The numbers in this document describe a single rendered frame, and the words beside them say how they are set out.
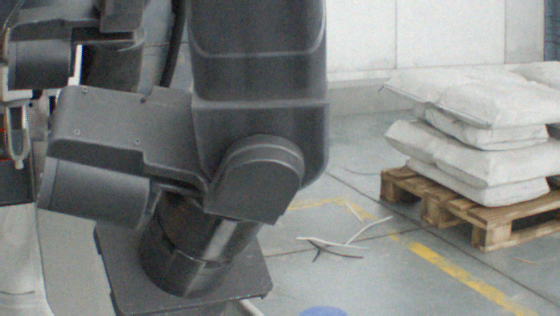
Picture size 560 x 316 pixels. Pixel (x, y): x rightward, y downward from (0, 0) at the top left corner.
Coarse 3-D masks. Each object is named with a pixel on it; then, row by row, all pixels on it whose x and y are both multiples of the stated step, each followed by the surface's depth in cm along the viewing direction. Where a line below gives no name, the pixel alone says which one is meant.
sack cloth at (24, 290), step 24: (0, 216) 133; (24, 216) 123; (0, 240) 125; (24, 240) 123; (0, 264) 125; (24, 264) 123; (0, 288) 126; (24, 288) 125; (0, 312) 128; (24, 312) 127; (48, 312) 128
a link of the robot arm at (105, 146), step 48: (96, 96) 44; (144, 96) 44; (48, 144) 42; (96, 144) 42; (144, 144) 42; (192, 144) 43; (240, 144) 39; (288, 144) 39; (48, 192) 43; (96, 192) 44; (144, 192) 44; (240, 192) 40; (288, 192) 40
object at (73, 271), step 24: (48, 216) 100; (72, 216) 99; (48, 240) 101; (72, 240) 100; (48, 264) 102; (72, 264) 101; (96, 264) 90; (48, 288) 103; (72, 288) 102; (96, 288) 101; (72, 312) 102; (96, 312) 101
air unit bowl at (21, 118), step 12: (12, 108) 88; (24, 108) 89; (12, 120) 89; (24, 120) 89; (12, 132) 89; (24, 132) 90; (12, 144) 89; (24, 144) 90; (12, 156) 90; (24, 156) 91
